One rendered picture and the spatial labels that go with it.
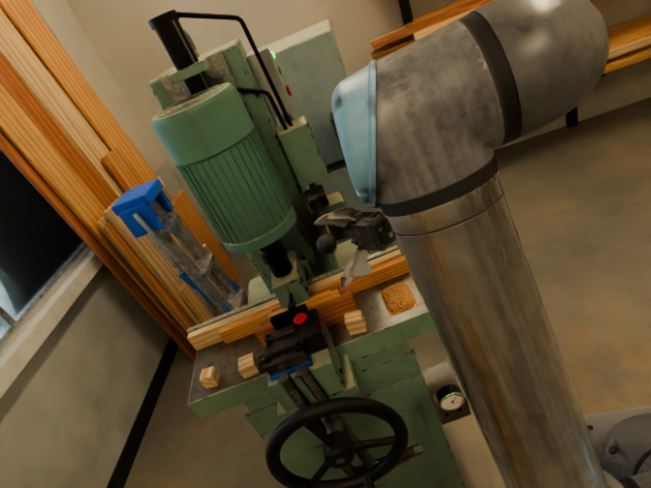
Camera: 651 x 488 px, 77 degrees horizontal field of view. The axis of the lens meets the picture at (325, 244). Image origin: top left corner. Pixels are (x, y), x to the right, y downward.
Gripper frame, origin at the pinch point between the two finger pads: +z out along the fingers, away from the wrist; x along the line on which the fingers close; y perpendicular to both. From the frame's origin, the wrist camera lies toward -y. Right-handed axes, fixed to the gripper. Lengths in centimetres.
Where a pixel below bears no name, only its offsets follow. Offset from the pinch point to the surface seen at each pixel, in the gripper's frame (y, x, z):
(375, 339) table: -0.2, 24.6, -3.6
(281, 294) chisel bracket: -18.3, 10.2, 3.2
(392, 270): -4.9, 18.0, -20.8
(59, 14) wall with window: -253, -120, -65
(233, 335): -33.4, 18.8, 13.1
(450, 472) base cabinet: -4, 87, -13
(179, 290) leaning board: -162, 46, -14
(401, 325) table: 4.2, 23.6, -8.6
